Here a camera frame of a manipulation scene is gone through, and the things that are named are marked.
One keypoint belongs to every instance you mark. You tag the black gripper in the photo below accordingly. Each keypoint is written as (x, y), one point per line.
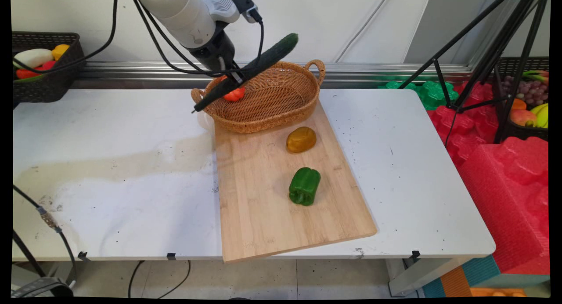
(215, 53)

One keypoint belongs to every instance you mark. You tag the dark green cucumber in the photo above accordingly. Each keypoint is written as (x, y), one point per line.
(268, 58)

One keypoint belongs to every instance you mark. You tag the red orange tomato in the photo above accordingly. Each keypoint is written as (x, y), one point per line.
(235, 95)

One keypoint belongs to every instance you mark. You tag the oval wicker basket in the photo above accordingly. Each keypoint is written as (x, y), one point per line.
(272, 106)

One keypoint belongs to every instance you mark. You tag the brown potato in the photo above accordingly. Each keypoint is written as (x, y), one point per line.
(301, 139)

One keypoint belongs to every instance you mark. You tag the green bell pepper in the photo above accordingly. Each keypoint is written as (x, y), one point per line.
(304, 186)

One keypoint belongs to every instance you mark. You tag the bamboo cutting board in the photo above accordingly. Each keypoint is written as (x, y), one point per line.
(263, 225)

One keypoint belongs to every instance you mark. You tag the orange yellow pepper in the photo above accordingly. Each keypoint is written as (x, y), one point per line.
(60, 51)

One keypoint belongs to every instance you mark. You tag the black plastic vegetable basket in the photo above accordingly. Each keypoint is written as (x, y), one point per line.
(48, 88)

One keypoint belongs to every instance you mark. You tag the white radish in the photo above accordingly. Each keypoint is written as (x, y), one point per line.
(33, 57)

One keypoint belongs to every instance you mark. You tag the red chili pepper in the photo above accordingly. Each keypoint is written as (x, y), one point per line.
(30, 72)

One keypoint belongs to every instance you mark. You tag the green foam mat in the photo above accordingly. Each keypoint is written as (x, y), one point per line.
(432, 93)

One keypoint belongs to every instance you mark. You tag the small red foam mat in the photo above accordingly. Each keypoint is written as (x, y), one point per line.
(465, 128)

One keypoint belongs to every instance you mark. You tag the black tripod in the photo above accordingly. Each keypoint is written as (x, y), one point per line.
(491, 53)

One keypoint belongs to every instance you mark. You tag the grey table leg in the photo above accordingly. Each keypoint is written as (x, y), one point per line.
(417, 275)

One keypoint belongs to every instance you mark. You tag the orange fruit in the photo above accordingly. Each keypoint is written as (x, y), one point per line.
(518, 104)

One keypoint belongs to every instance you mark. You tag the red yellow mango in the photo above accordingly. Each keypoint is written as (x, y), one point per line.
(522, 117)

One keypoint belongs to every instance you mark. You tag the black plastic fruit basket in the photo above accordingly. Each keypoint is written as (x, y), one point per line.
(522, 130)

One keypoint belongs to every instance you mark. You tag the purple grape bunch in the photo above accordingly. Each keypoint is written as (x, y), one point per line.
(529, 91)

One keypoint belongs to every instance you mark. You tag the large red foam mat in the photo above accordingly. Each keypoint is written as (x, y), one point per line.
(509, 198)

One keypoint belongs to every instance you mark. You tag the green red fruit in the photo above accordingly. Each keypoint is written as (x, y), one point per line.
(535, 74)

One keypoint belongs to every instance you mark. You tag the yellow banana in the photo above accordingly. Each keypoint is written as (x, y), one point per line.
(542, 115)

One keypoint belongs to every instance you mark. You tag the teal orange floor mat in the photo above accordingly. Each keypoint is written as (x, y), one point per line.
(474, 280)

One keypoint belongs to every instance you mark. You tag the silver black wrist camera box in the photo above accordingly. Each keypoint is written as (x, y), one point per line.
(243, 5)

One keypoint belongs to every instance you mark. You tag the metal wall rail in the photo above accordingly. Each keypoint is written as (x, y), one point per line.
(373, 73)

